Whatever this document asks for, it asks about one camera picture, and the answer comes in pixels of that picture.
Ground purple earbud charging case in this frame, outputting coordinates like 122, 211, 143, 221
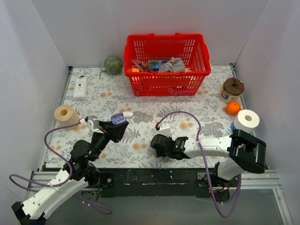
111, 112, 126, 125

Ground white earbud charging case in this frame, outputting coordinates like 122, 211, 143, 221
123, 111, 134, 119

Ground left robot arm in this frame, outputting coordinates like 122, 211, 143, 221
11, 119, 129, 225

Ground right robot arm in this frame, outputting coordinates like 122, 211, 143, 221
150, 129, 266, 186

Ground floral patterned table mat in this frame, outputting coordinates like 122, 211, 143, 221
45, 65, 262, 169

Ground beige paper roll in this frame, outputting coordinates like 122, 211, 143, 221
54, 105, 80, 126

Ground white rectangular device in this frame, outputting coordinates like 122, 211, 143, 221
73, 76, 88, 101

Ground green melon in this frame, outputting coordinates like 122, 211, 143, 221
104, 55, 123, 75

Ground orange fruit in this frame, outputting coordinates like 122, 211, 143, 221
226, 101, 241, 115

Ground red plastic shopping basket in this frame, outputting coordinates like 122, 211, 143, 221
124, 33, 211, 96

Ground crumpled grey bag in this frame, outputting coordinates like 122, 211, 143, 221
158, 57, 185, 73

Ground white toilet paper roll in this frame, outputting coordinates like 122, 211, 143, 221
234, 109, 260, 134

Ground brown lidded jar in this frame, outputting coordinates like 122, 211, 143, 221
219, 77, 245, 104

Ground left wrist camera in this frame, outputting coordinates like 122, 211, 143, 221
79, 115, 101, 133

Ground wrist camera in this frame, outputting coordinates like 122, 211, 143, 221
155, 123, 172, 137
79, 115, 101, 133

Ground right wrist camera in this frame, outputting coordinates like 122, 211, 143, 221
155, 123, 172, 137

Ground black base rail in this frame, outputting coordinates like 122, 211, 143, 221
70, 167, 240, 199

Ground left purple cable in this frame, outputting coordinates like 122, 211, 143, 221
8, 119, 113, 215

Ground purple cable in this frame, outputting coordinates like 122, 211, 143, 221
8, 119, 113, 215
156, 111, 242, 218

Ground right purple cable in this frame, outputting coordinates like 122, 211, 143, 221
156, 111, 242, 218

